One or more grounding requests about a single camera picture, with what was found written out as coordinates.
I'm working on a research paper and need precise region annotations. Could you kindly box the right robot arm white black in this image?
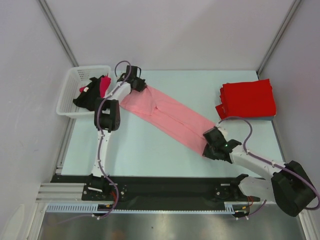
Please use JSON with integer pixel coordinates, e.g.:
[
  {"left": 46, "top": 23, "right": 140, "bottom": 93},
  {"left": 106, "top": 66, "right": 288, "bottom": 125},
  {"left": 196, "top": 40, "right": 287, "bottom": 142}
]
[{"left": 202, "top": 127, "right": 320, "bottom": 217}]

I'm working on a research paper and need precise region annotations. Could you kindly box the left aluminium frame post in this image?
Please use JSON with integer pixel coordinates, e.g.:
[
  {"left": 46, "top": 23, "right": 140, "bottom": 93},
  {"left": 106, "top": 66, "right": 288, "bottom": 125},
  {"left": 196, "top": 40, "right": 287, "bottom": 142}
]
[{"left": 36, "top": 0, "right": 80, "bottom": 67}]

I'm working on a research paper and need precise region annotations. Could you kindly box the magenta t shirt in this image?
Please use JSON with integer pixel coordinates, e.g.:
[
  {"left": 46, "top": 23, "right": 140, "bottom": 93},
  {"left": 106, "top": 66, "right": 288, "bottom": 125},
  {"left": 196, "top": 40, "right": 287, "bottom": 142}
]
[{"left": 79, "top": 74, "right": 112, "bottom": 98}]

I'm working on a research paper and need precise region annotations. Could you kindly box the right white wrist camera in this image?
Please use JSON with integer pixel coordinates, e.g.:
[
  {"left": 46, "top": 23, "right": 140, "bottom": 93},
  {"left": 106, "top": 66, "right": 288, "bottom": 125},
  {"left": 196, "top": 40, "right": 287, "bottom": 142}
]
[{"left": 217, "top": 127, "right": 228, "bottom": 137}]

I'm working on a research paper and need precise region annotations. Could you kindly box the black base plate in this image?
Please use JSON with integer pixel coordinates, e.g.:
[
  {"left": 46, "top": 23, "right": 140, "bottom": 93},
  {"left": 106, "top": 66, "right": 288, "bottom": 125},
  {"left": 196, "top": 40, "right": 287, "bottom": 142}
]
[{"left": 51, "top": 174, "right": 254, "bottom": 210}]

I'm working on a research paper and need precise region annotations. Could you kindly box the white plastic basket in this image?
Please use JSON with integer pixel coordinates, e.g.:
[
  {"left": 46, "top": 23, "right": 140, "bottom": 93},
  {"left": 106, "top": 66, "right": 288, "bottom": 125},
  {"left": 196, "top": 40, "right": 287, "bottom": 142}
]
[{"left": 56, "top": 65, "right": 112, "bottom": 119}]

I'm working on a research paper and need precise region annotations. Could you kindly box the red folded t shirt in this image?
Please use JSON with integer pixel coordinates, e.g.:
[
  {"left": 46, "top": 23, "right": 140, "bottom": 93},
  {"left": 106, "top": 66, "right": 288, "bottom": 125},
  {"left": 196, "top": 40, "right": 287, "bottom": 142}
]
[{"left": 215, "top": 78, "right": 277, "bottom": 120}]

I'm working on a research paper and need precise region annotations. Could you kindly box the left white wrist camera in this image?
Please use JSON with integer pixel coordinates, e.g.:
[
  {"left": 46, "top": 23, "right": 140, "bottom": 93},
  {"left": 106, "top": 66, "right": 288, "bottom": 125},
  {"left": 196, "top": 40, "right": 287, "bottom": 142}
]
[{"left": 117, "top": 72, "right": 127, "bottom": 82}]

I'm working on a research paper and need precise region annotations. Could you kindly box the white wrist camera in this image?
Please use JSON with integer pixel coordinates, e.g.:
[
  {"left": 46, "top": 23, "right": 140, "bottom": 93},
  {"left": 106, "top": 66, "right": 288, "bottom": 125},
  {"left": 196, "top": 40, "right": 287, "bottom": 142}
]
[
  {"left": 117, "top": 72, "right": 127, "bottom": 82},
  {"left": 217, "top": 127, "right": 228, "bottom": 137}
]

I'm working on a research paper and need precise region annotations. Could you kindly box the right aluminium frame post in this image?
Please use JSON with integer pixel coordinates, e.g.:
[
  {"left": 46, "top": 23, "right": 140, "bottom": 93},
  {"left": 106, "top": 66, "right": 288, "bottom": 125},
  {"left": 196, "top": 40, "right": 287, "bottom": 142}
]
[{"left": 255, "top": 0, "right": 304, "bottom": 79}]

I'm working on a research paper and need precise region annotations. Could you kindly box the white slotted cable duct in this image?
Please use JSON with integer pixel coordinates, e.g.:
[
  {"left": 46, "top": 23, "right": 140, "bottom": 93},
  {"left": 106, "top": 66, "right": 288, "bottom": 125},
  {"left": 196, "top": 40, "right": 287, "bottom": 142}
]
[{"left": 46, "top": 203, "right": 249, "bottom": 215}]

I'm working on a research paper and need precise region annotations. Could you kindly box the pink t shirt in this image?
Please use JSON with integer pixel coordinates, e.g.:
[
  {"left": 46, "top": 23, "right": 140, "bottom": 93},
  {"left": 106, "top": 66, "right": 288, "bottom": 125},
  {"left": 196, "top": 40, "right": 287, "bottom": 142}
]
[{"left": 120, "top": 86, "right": 215, "bottom": 155}]

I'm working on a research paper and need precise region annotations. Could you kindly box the black t shirt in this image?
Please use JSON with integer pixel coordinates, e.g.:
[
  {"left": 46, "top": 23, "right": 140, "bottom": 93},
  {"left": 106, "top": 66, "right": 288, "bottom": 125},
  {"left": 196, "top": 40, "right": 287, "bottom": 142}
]
[{"left": 72, "top": 75, "right": 105, "bottom": 112}]

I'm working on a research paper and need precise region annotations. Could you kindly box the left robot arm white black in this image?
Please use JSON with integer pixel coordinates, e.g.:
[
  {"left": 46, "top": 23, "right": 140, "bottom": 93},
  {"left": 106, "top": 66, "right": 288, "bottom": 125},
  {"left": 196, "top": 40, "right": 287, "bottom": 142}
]
[{"left": 86, "top": 64, "right": 147, "bottom": 200}]

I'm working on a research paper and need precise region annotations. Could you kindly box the aluminium frame post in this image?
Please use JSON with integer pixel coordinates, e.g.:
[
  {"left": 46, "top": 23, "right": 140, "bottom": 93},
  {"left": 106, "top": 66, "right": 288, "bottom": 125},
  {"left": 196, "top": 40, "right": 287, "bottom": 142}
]
[
  {"left": 255, "top": 0, "right": 304, "bottom": 79},
  {"left": 36, "top": 0, "right": 80, "bottom": 67}
]

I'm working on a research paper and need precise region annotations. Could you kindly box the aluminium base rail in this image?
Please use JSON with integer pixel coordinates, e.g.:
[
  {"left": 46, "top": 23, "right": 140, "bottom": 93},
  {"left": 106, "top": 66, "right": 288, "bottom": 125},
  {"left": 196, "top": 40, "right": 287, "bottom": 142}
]
[{"left": 36, "top": 183, "right": 85, "bottom": 203}]

